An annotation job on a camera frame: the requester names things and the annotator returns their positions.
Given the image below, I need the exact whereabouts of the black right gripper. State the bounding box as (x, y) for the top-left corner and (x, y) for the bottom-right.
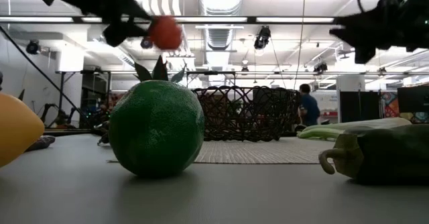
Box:
(328, 0), (429, 64)

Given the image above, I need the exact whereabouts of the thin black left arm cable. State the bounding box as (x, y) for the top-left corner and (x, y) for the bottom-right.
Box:
(0, 25), (88, 124)

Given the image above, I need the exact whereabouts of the red tomato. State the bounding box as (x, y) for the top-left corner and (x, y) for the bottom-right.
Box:
(148, 15), (184, 50)

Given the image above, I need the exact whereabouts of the black partition panel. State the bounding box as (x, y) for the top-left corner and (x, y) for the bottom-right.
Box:
(339, 90), (382, 123)

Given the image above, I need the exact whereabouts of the dark purple grape bunch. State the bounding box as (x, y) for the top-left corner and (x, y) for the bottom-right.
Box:
(92, 119), (111, 147)

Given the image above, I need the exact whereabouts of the dark green lime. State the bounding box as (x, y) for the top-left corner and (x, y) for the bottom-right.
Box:
(108, 79), (206, 178)

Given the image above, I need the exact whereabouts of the black overhead beam with lights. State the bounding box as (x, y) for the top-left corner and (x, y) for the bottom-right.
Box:
(0, 15), (429, 25)

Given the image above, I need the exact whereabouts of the person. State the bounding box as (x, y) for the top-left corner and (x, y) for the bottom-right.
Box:
(298, 82), (322, 127)

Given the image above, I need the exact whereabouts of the black monitor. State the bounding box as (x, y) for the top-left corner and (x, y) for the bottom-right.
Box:
(397, 85), (429, 113)

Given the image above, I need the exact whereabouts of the grey woven placemat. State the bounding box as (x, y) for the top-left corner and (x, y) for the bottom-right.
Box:
(107, 137), (336, 165)

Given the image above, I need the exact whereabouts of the green pepper with stem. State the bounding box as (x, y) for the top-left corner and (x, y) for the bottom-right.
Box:
(318, 123), (429, 186)

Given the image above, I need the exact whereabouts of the pale green celery bunch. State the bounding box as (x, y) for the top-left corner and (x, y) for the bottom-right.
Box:
(296, 117), (412, 142)

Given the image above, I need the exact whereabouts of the black wire basket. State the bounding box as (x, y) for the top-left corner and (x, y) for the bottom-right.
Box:
(192, 85), (302, 143)

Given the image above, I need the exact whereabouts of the silver ventilation duct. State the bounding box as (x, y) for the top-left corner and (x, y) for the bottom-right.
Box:
(197, 0), (245, 72)

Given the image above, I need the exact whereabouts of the colourful patterned panel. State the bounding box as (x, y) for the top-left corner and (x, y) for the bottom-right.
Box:
(381, 91), (429, 124)

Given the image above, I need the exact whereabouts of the small grey lumpy object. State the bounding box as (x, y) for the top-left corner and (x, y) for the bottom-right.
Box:
(25, 135), (56, 152)

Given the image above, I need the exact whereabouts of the snake plant in white pot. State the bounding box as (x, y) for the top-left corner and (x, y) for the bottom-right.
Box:
(133, 55), (187, 83)

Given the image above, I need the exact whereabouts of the yellow lemon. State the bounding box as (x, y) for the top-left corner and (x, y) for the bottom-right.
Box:
(0, 92), (46, 168)

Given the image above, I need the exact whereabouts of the black background frame stand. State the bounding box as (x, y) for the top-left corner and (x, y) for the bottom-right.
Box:
(55, 69), (112, 124)

